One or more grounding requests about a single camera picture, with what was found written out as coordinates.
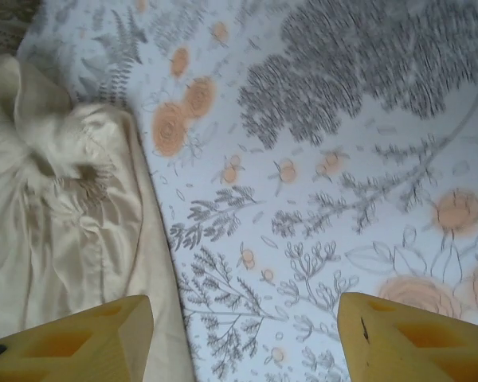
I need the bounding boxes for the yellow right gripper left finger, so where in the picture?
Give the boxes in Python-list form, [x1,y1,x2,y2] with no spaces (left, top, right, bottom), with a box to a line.
[0,294,155,382]

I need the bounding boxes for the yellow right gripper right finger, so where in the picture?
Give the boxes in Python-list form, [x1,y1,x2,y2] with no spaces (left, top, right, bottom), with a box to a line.
[337,292,478,382]

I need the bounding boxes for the beige cloth garment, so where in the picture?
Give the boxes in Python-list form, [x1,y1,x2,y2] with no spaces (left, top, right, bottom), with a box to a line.
[0,53,195,382]

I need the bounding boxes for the floral tablecloth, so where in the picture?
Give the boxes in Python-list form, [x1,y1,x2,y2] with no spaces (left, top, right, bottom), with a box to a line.
[15,0,478,382]

